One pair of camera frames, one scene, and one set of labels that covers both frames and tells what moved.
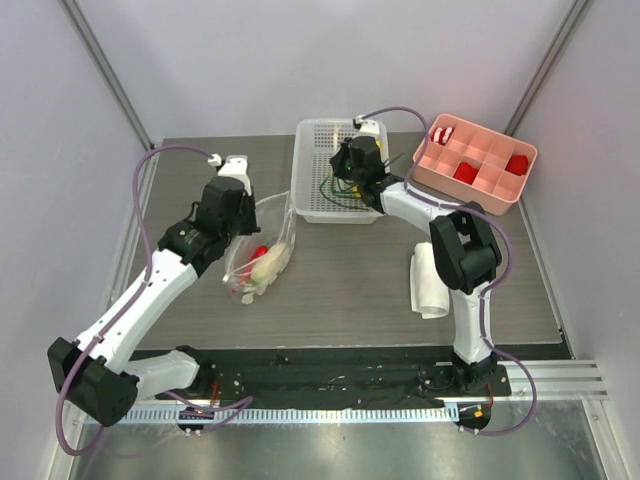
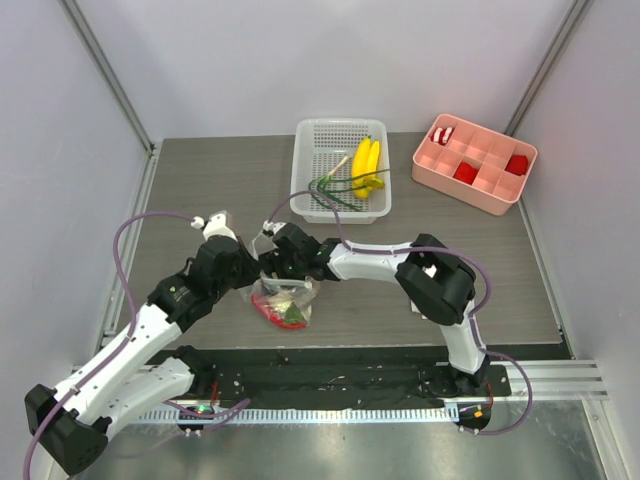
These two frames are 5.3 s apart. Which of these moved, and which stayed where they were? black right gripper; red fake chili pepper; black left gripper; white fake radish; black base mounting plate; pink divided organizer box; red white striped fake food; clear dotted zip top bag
Moved: black left gripper; clear dotted zip top bag; red fake chili pepper; black right gripper; white fake radish
Stayed: red white striped fake food; pink divided organizer box; black base mounting plate
